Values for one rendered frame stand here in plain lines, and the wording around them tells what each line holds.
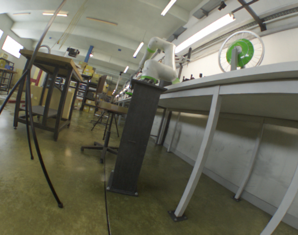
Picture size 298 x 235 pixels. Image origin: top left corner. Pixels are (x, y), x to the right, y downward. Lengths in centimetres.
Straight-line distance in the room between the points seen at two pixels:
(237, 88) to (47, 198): 119
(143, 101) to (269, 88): 71
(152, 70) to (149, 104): 30
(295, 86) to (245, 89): 25
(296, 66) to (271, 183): 116
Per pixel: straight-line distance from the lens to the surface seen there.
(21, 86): 193
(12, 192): 93
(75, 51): 210
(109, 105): 136
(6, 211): 83
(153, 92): 85
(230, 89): 72
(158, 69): 103
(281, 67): 58
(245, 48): 125
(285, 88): 60
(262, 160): 152
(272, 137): 150
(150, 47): 141
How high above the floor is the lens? 60
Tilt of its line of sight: 1 degrees down
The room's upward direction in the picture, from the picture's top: 15 degrees clockwise
